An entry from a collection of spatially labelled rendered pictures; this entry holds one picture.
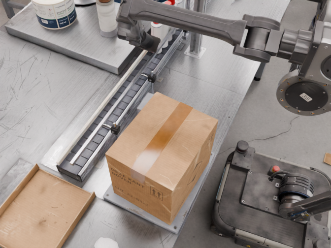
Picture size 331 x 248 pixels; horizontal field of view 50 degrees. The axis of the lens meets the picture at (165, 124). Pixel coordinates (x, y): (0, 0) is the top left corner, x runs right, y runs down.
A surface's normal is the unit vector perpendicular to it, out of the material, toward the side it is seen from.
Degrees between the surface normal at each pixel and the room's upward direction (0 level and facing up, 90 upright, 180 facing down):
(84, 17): 0
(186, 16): 40
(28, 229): 0
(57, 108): 0
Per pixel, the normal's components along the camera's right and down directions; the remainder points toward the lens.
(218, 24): -0.11, 0.05
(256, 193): 0.02, -0.60
